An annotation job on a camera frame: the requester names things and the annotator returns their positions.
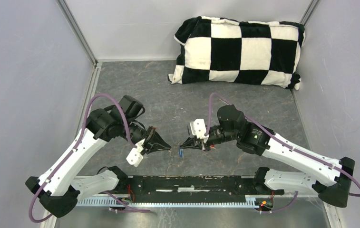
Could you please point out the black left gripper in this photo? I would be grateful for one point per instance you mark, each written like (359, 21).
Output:
(154, 142)

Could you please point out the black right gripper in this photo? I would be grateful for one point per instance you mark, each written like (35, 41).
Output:
(190, 142)

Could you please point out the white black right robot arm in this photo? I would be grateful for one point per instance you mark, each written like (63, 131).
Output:
(327, 177)

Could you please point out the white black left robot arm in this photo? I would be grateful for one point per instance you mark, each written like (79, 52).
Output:
(59, 192)

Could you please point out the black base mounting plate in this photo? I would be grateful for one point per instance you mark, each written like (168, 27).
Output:
(192, 189)

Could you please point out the black white checkered pillow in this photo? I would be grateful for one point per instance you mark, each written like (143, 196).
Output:
(245, 52)

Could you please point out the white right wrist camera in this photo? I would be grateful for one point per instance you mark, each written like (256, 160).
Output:
(197, 129)

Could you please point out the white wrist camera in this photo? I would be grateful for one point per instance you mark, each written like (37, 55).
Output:
(135, 156)
(197, 129)

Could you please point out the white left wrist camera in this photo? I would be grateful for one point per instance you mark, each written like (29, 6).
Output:
(135, 156)

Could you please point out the white toothed cable duct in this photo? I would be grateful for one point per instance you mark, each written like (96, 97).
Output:
(107, 201)

